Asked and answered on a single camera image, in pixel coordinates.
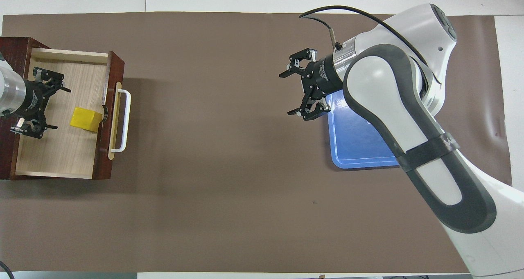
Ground dark wooden cabinet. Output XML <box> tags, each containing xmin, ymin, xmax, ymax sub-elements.
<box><xmin>0</xmin><ymin>37</ymin><xmax>52</xmax><ymax>180</ymax></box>

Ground blue plastic tray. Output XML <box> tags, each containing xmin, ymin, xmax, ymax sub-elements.
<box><xmin>327</xmin><ymin>89</ymin><xmax>400</xmax><ymax>169</ymax></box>

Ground yellow cube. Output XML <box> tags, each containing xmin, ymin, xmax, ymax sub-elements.
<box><xmin>70</xmin><ymin>107</ymin><xmax>104</xmax><ymax>133</ymax></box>

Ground wooden drawer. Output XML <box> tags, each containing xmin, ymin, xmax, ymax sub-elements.
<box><xmin>14</xmin><ymin>48</ymin><xmax>126</xmax><ymax>180</ymax></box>

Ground brown table mat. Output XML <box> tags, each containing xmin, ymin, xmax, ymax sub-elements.
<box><xmin>0</xmin><ymin>11</ymin><xmax>522</xmax><ymax>273</ymax></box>

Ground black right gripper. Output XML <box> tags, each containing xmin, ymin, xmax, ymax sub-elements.
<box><xmin>280</xmin><ymin>48</ymin><xmax>344</xmax><ymax>122</ymax></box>

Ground white drawer handle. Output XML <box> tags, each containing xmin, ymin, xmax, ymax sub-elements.
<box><xmin>110</xmin><ymin>89</ymin><xmax>132</xmax><ymax>153</ymax></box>

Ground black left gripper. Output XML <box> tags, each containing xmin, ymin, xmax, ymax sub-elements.
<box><xmin>11</xmin><ymin>66</ymin><xmax>71</xmax><ymax>140</ymax></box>

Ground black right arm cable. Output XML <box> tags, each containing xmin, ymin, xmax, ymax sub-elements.
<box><xmin>299</xmin><ymin>6</ymin><xmax>443</xmax><ymax>85</ymax></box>

